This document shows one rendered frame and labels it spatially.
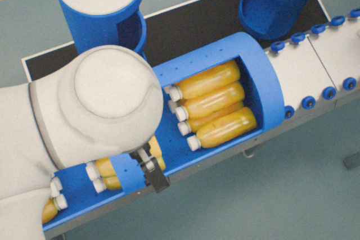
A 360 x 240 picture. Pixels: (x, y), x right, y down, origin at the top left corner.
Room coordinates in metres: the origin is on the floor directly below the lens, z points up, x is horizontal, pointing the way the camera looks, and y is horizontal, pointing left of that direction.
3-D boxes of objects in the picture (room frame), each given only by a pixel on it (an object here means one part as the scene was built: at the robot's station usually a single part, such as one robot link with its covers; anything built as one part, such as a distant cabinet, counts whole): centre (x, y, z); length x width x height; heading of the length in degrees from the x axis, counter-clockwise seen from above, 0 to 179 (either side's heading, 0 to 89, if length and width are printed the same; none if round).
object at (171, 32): (0.93, 0.02, 0.07); 1.50 x 0.52 x 0.15; 123
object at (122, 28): (0.77, 0.33, 0.59); 0.28 x 0.28 x 0.88
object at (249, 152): (0.55, -0.36, 0.31); 0.06 x 0.06 x 0.63; 36
